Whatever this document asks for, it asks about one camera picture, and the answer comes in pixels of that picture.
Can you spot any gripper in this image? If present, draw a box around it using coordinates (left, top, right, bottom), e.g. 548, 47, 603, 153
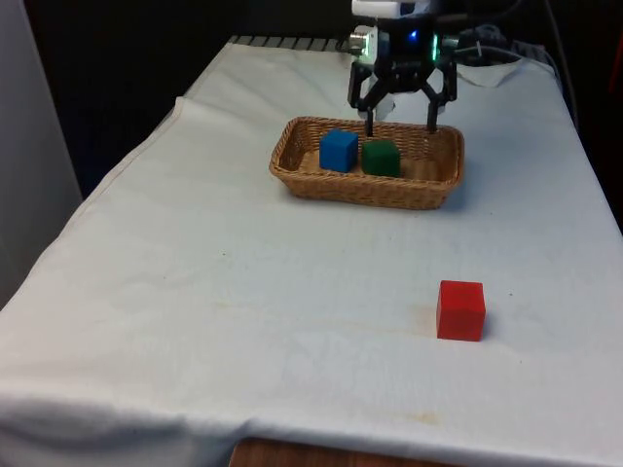
348, 14, 460, 137

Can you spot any blue cube block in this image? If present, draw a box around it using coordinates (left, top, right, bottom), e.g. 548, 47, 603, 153
318, 129, 360, 172

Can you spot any wicker basket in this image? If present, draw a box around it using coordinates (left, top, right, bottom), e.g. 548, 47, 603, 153
269, 115, 465, 210

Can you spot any green cube block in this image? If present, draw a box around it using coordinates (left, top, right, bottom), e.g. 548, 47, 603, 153
360, 139, 402, 178

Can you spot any red cube block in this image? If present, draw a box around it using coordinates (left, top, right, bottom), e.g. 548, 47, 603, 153
435, 279, 487, 341

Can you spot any black cable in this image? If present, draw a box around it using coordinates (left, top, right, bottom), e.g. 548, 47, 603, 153
457, 28, 525, 64

